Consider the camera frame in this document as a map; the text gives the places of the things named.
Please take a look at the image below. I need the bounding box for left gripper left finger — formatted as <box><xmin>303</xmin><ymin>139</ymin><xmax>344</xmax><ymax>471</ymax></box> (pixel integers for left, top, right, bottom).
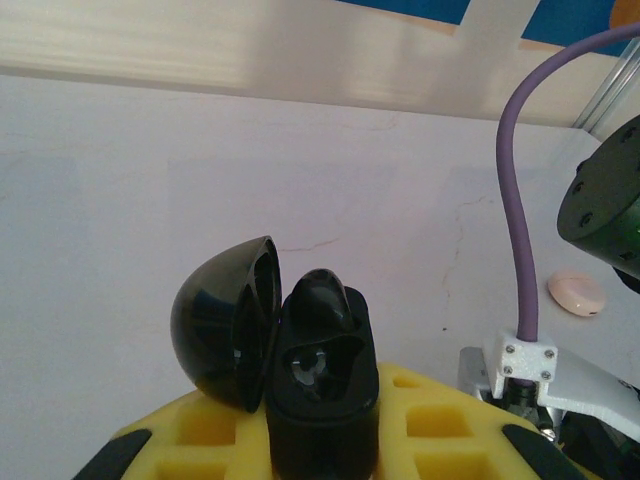
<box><xmin>73</xmin><ymin>384</ymin><xmax>275</xmax><ymax>480</ymax></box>

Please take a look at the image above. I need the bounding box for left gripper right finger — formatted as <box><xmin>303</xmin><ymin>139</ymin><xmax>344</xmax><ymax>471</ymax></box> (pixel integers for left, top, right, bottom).
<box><xmin>372</xmin><ymin>359</ymin><xmax>590</xmax><ymax>480</ymax></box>

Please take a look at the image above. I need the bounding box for pink earbud charging case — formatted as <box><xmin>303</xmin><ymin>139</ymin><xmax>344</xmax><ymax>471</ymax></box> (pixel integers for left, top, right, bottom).
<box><xmin>546</xmin><ymin>269</ymin><xmax>608</xmax><ymax>319</ymax></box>

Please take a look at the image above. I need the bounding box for black earbud charging case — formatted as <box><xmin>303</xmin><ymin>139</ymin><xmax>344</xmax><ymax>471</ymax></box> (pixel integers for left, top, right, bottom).
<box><xmin>170</xmin><ymin>234</ymin><xmax>382</xmax><ymax>480</ymax></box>

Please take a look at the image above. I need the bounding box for black wireless earbud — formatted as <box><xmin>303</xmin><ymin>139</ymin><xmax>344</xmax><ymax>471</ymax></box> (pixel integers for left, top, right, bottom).
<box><xmin>283</xmin><ymin>268</ymin><xmax>360</xmax><ymax>346</ymax></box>

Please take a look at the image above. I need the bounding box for aluminium frame post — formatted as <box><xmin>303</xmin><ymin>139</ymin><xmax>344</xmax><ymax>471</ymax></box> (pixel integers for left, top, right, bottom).
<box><xmin>573</xmin><ymin>37</ymin><xmax>640</xmax><ymax>136</ymax></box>

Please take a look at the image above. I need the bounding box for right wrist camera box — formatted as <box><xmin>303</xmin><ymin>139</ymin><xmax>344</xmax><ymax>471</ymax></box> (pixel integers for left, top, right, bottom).
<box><xmin>458</xmin><ymin>328</ymin><xmax>640</xmax><ymax>432</ymax></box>

